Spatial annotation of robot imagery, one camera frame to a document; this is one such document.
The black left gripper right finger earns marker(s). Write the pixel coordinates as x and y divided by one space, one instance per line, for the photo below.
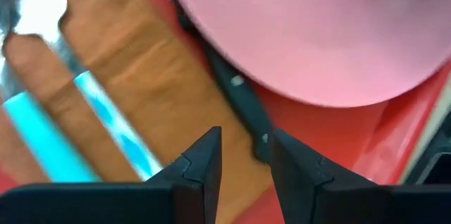
317 192

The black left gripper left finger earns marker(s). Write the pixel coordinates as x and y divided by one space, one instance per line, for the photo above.
197 181

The brown cloth napkin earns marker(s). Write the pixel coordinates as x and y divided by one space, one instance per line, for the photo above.
148 86

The pink plastic plate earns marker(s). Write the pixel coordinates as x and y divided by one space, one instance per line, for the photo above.
317 34

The red plastic tray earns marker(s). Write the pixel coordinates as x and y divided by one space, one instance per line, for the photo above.
334 136

